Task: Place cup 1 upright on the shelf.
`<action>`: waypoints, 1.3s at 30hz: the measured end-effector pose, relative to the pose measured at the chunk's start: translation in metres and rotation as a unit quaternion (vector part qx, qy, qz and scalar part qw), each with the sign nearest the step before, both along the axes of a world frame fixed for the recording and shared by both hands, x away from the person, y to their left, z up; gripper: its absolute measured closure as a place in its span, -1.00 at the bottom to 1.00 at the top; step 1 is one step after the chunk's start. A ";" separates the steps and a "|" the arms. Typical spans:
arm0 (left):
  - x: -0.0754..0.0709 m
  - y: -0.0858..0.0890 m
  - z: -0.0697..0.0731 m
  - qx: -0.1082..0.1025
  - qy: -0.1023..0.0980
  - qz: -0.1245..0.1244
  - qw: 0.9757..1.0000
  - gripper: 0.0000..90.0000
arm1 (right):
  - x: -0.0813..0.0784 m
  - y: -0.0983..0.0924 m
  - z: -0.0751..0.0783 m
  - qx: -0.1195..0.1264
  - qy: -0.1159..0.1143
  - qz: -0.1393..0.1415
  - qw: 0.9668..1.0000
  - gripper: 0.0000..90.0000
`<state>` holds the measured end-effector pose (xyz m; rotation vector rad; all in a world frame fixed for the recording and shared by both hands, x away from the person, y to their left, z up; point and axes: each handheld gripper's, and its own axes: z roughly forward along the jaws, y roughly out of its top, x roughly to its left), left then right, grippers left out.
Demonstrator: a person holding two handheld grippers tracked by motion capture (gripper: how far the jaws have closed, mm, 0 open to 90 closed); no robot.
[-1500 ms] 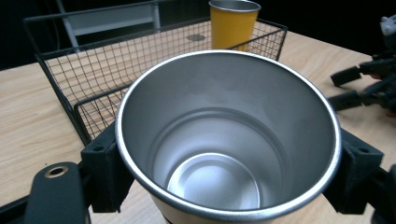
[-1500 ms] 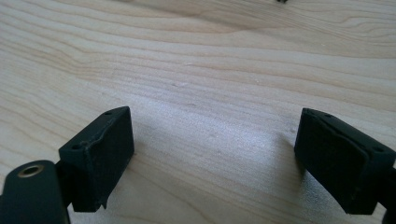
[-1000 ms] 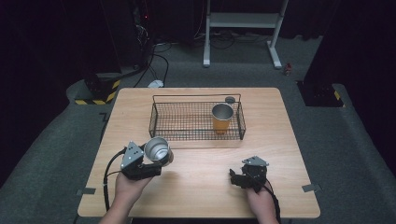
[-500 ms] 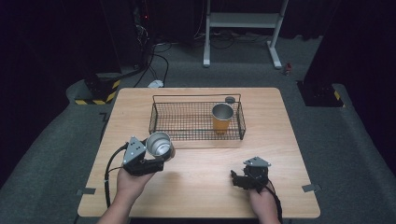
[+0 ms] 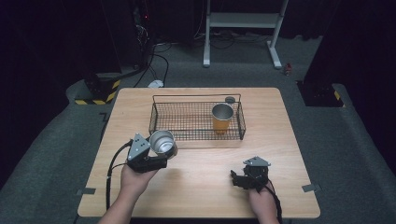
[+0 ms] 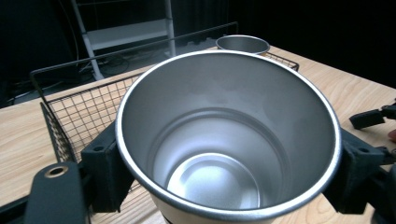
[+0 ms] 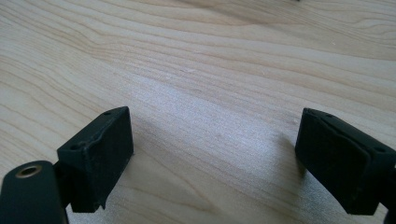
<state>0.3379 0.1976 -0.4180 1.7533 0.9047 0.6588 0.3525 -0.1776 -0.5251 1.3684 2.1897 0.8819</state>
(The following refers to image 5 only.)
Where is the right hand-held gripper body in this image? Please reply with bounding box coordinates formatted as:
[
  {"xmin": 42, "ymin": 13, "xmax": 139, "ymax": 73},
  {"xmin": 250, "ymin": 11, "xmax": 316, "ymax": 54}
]
[{"xmin": 242, "ymin": 156, "xmax": 272, "ymax": 191}]

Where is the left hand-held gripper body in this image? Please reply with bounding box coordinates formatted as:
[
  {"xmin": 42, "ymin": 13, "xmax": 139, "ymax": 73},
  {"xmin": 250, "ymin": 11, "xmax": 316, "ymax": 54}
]
[{"xmin": 126, "ymin": 133, "xmax": 169, "ymax": 174}]

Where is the silver metal cup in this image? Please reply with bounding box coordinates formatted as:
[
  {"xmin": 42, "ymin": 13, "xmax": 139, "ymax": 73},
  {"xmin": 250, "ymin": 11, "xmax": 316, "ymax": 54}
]
[{"xmin": 148, "ymin": 130, "xmax": 179, "ymax": 161}]

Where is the black wire basket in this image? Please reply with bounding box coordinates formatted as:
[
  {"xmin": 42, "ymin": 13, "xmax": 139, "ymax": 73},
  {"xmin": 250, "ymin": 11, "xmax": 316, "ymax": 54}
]
[{"xmin": 148, "ymin": 93, "xmax": 247, "ymax": 142}]

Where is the orange metal cup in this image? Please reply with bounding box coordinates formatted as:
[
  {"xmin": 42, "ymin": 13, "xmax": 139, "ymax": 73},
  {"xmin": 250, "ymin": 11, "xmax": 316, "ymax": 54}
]
[{"xmin": 211, "ymin": 103, "xmax": 234, "ymax": 134}]

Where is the person's right hand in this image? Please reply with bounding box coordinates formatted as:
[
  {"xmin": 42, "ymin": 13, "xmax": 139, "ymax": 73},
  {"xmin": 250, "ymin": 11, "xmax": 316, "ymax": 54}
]
[{"xmin": 247, "ymin": 182, "xmax": 278, "ymax": 220}]

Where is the person's left hand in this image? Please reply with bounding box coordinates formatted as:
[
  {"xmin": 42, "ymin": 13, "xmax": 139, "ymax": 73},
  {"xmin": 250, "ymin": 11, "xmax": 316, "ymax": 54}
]
[{"xmin": 120, "ymin": 163, "xmax": 159, "ymax": 198}]

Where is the grey tape piece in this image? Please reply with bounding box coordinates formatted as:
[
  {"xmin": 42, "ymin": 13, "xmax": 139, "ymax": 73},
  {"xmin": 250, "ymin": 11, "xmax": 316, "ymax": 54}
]
[
  {"xmin": 76, "ymin": 187, "xmax": 97, "ymax": 196},
  {"xmin": 301, "ymin": 183, "xmax": 322, "ymax": 193}
]

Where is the white power strip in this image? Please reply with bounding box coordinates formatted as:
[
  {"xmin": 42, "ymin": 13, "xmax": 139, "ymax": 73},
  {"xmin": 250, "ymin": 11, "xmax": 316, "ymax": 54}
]
[{"xmin": 147, "ymin": 79, "xmax": 165, "ymax": 89}]

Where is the black yellow striped base block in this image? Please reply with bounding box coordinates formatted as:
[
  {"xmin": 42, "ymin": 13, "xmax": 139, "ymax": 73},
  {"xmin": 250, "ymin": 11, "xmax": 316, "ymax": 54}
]
[
  {"xmin": 74, "ymin": 72, "xmax": 122, "ymax": 106},
  {"xmin": 296, "ymin": 79, "xmax": 346, "ymax": 108}
]

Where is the dark equipment rack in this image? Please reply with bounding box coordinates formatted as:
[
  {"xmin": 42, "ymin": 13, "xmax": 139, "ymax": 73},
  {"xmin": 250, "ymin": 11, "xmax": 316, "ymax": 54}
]
[{"xmin": 130, "ymin": 0, "xmax": 157, "ymax": 70}]

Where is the white metal stand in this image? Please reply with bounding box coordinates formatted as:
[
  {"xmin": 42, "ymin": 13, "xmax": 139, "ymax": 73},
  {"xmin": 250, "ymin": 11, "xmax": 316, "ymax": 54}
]
[{"xmin": 202, "ymin": 0, "xmax": 290, "ymax": 70}]

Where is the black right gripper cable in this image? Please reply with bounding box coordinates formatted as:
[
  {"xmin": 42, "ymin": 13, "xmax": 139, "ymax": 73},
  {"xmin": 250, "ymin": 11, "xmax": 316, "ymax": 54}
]
[{"xmin": 265, "ymin": 178, "xmax": 284, "ymax": 224}]

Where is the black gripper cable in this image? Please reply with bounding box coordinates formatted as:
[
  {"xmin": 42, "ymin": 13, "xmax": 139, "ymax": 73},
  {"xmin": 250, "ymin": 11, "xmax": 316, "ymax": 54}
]
[
  {"xmin": 265, "ymin": 178, "xmax": 284, "ymax": 224},
  {"xmin": 105, "ymin": 139, "xmax": 134, "ymax": 211}
]

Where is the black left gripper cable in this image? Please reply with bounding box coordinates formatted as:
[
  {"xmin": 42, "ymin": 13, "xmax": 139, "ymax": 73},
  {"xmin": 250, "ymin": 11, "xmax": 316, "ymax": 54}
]
[{"xmin": 105, "ymin": 139, "xmax": 134, "ymax": 211}]

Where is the black floor cable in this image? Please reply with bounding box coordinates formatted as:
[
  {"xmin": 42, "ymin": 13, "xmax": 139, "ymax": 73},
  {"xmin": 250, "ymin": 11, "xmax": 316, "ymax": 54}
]
[{"xmin": 133, "ymin": 42, "xmax": 173, "ymax": 89}]

